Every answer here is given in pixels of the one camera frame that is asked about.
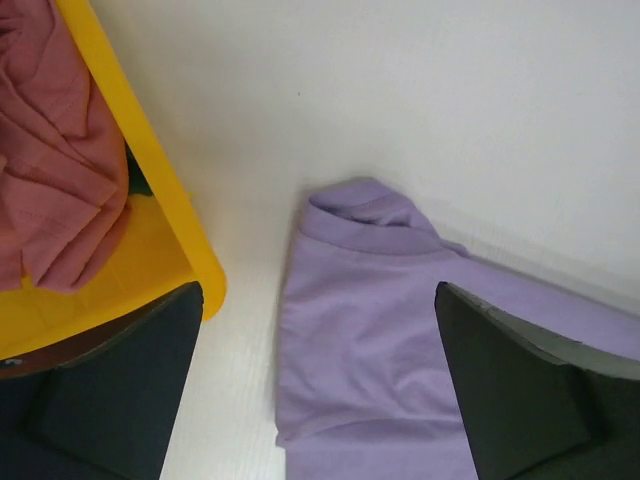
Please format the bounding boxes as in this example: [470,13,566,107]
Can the purple t-shirt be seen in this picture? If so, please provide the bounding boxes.
[276,178,639,479]

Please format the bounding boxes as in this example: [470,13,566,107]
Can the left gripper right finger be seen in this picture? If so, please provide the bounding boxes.
[435,282,639,479]

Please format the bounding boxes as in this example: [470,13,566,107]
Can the yellow plastic tray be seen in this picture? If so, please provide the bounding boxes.
[1,1,226,358]

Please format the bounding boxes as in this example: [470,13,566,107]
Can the pink t-shirt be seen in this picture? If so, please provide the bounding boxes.
[1,1,129,293]

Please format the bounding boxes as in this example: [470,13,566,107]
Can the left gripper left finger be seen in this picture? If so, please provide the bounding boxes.
[1,282,204,479]

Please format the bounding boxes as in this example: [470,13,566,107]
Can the dark green t-shirt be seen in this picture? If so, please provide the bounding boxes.
[125,144,153,197]

